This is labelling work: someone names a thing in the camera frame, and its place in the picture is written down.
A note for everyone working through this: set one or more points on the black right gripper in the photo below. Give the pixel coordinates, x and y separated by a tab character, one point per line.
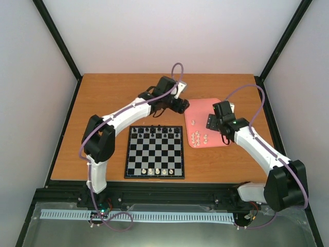
211	120

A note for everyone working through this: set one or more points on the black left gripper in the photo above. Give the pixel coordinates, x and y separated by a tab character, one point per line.
180	107

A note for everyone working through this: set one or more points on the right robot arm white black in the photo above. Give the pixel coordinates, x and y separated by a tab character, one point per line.
286	184

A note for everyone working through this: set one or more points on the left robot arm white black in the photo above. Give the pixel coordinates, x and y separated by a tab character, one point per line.
98	141

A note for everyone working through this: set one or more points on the black chess pieces row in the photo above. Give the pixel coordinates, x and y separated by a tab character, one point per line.
158	131

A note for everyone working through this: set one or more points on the black white chess board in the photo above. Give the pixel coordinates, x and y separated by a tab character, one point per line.
162	153

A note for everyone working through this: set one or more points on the pink plastic tray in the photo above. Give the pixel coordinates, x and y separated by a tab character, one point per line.
199	110

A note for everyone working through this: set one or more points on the metal sheet front panel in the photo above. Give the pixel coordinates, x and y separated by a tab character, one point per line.
288	228

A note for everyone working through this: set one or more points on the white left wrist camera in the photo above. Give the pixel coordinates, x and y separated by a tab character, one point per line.
180	89

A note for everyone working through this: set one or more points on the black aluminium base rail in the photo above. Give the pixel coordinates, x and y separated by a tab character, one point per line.
123	194

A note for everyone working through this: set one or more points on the right black frame post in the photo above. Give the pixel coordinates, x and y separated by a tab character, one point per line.
289	30

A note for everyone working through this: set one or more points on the black frame post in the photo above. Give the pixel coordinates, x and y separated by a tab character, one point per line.
50	24
289	30

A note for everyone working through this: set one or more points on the left black frame post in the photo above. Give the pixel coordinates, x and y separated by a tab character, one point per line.
50	24

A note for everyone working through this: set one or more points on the light blue slotted cable duct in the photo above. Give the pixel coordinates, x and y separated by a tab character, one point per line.
139	216

